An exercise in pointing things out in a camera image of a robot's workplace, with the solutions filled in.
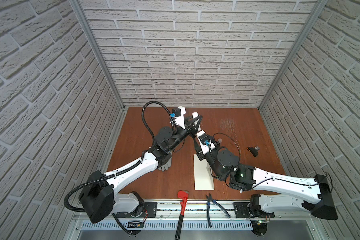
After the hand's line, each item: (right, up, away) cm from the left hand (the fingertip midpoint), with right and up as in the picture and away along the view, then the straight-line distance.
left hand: (201, 114), depth 64 cm
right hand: (-1, -9, -1) cm, 9 cm away
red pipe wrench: (-8, -42, +13) cm, 45 cm away
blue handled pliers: (+6, -45, +12) cm, 47 cm away
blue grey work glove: (-18, -30, +23) cm, 42 cm away
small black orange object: (+38, -22, +30) cm, 53 cm away
